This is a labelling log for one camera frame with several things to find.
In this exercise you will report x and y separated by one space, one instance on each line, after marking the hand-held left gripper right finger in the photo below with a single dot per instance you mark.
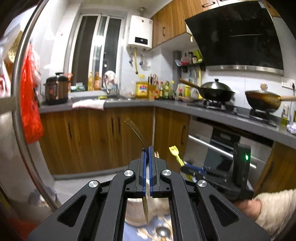
151 162

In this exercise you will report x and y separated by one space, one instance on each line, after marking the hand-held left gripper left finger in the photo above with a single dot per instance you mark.
145 162

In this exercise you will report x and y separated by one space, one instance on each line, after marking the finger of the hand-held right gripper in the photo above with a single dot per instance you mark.
194 167
188 173

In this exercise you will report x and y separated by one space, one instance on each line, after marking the yellow plastic fork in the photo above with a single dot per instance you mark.
173 150

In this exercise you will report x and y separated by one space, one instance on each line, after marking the gold fork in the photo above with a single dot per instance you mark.
138 136

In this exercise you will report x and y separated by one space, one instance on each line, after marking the cream ceramic utensil holder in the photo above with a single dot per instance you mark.
134 210

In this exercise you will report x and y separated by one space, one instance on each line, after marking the small silver spoon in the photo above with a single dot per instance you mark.
161 231

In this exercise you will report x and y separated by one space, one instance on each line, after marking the person's right forearm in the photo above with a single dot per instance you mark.
277 208

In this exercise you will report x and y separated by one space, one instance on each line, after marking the person's right hand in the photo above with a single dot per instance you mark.
248 207

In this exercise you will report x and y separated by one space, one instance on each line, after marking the built-in steel oven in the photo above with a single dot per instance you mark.
222 139

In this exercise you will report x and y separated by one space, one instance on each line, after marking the wooden base cabinets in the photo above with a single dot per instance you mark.
92 139

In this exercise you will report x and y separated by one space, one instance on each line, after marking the grey kitchen countertop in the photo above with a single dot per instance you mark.
175 105

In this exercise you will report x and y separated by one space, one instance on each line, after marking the gas stove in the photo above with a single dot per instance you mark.
219 105

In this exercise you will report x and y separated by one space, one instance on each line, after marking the clear oil bottle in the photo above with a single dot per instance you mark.
285 119

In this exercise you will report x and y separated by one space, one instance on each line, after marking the wooden knife block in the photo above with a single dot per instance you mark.
152 91

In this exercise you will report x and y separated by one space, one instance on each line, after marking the yellow cooking oil bottle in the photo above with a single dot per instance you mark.
141 90

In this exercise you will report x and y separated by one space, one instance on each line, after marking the blue cartoon cloth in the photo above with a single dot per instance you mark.
130 233

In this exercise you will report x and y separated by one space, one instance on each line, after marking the row of sauce bottles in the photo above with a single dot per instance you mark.
168 91

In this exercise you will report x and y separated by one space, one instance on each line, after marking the brown pan with lid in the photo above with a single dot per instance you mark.
263 99

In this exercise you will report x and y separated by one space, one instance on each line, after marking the black wok with lid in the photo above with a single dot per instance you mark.
215 92

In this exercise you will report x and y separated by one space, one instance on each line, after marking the white dish towel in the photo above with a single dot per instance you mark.
87 104

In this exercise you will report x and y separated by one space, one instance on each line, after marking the steel kitchen faucet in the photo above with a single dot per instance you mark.
106 89

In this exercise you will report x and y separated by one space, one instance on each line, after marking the white cloth on faucet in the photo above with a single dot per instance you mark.
110 76

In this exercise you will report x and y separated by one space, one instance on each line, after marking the orange dish soap bottle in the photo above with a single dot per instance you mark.
97 82

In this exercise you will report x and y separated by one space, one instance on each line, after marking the yellow dish soap bottle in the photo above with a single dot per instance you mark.
91 82

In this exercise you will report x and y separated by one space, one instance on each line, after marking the green white box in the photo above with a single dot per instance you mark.
78 87

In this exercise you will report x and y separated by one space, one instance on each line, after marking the electric pressure cooker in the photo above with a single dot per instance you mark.
56 89

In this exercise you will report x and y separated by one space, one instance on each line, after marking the hanging red plastic bag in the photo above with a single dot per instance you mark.
30 111

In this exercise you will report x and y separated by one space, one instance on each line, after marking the kitchen window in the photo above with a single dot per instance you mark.
85 46

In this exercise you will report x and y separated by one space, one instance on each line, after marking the white water heater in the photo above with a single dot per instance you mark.
140 30

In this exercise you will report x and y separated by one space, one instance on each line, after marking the black range hood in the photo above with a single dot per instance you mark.
231 34

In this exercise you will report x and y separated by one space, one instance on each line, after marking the wooden upper cabinets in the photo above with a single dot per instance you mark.
166 25

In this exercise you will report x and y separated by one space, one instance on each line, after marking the stainless steel storage rack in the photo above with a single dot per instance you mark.
17 69

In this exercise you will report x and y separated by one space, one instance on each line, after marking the yellow plastic colander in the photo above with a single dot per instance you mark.
14 48

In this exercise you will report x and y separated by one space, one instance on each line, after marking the white wall socket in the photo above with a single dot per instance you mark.
288 82

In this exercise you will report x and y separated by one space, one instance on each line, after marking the wall spice shelf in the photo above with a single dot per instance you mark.
189 61

